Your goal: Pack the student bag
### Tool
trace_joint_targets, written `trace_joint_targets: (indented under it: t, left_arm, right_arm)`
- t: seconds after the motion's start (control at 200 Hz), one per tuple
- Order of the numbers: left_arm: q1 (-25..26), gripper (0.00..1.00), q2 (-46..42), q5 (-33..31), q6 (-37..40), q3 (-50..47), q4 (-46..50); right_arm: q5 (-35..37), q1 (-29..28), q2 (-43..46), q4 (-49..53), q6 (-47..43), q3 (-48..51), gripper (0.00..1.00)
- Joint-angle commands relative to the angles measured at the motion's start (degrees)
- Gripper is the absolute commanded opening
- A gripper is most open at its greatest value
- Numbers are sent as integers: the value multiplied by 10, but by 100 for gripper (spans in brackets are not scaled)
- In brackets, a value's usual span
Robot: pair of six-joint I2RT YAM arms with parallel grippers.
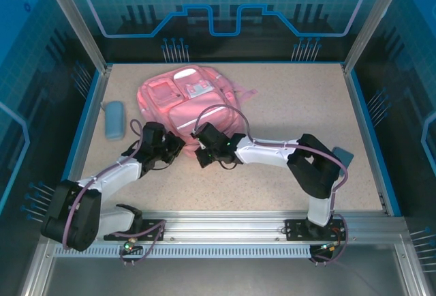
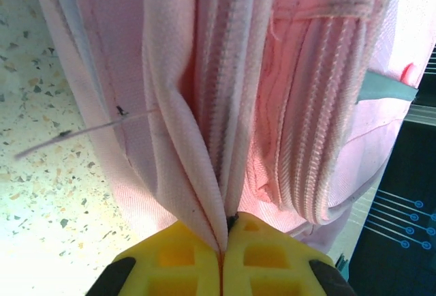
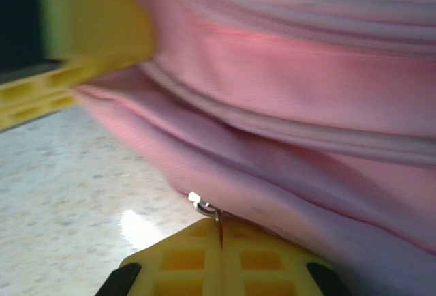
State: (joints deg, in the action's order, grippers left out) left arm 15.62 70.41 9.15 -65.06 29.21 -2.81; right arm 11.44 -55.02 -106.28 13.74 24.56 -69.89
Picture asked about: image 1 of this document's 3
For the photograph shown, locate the aluminium side rail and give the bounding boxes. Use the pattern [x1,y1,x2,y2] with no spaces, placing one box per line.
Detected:
[341,63,403,217]
[50,63,113,217]

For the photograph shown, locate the pink student backpack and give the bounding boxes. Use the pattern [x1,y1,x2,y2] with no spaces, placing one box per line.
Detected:
[136,65,259,157]

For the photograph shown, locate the aluminium frame post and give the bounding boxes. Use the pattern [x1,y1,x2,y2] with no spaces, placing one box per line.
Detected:
[342,0,409,74]
[37,0,113,75]

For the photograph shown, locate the small connector with green light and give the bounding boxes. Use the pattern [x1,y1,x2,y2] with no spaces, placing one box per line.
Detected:
[123,237,142,252]
[320,241,341,254]

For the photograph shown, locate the blue printed side panel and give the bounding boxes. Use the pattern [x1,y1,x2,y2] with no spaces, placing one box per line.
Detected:
[0,0,103,228]
[354,0,436,242]

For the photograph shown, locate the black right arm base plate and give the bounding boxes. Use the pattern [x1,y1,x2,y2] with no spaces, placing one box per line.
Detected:
[284,219,348,241]

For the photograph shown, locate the light blue pencil case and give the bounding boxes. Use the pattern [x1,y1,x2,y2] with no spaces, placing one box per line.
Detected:
[104,100,126,141]

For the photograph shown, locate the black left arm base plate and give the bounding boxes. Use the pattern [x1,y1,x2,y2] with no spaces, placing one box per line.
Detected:
[103,218,168,241]

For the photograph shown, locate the blue printed back panel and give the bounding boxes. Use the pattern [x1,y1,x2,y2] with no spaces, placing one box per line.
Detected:
[59,0,386,63]

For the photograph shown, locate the aluminium front rail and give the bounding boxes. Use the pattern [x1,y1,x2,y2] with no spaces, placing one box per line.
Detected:
[44,209,408,239]

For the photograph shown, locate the slotted grey cable duct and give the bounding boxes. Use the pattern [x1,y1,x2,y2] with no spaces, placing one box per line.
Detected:
[53,244,313,258]

